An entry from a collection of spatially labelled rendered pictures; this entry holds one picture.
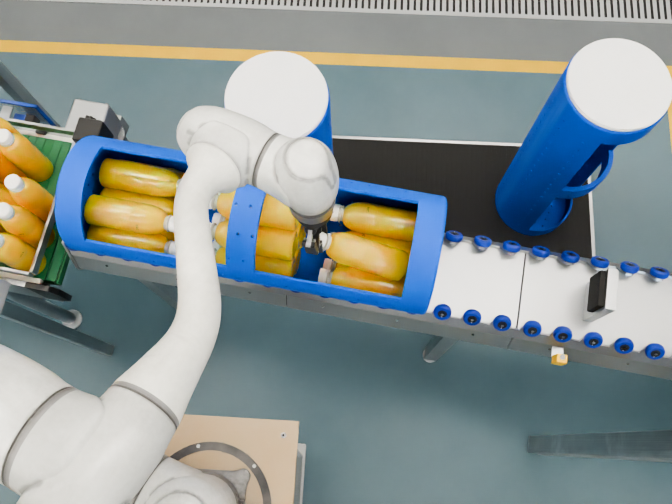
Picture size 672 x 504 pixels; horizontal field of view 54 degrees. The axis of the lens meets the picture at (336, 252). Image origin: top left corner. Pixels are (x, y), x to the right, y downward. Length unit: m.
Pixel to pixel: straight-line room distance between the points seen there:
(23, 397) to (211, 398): 1.84
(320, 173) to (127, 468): 0.51
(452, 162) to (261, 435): 1.51
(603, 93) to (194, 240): 1.25
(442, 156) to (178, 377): 2.00
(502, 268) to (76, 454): 1.23
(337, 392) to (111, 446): 1.84
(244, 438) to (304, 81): 0.93
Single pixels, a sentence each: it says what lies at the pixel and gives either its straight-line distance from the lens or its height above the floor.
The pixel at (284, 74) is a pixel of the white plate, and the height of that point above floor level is 1.04.
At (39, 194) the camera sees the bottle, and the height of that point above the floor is 1.05.
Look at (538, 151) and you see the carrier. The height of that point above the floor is 0.72.
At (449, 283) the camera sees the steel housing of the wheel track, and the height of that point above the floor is 0.93.
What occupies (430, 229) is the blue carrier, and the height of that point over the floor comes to 1.23.
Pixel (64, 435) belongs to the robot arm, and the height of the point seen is 1.83.
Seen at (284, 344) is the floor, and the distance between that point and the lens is 2.63.
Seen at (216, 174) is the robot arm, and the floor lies 1.61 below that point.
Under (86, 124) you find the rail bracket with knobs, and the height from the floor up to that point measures 1.00.
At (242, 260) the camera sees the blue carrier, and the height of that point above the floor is 1.17.
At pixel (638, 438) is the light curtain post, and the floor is 0.98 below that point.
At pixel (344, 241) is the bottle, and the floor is 1.21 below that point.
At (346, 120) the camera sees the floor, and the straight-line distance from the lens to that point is 2.92.
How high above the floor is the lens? 2.59
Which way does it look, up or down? 74 degrees down
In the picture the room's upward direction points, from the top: 4 degrees counter-clockwise
